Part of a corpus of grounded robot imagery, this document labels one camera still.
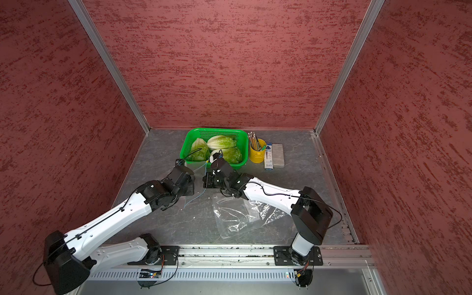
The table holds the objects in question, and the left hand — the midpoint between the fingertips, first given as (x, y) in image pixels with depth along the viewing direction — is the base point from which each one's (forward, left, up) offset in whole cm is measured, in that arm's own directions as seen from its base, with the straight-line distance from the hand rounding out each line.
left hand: (188, 187), depth 79 cm
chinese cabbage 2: (+31, -12, -5) cm, 34 cm away
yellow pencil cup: (+22, -33, -7) cm, 40 cm away
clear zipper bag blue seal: (-3, -6, +8) cm, 11 cm away
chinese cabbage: (+22, -2, -5) cm, 23 cm away
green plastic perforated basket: (+37, +8, -6) cm, 38 cm away
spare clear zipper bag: (-9, -21, -7) cm, 24 cm away
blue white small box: (+23, -39, -12) cm, 47 cm away
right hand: (+1, -6, +1) cm, 7 cm away
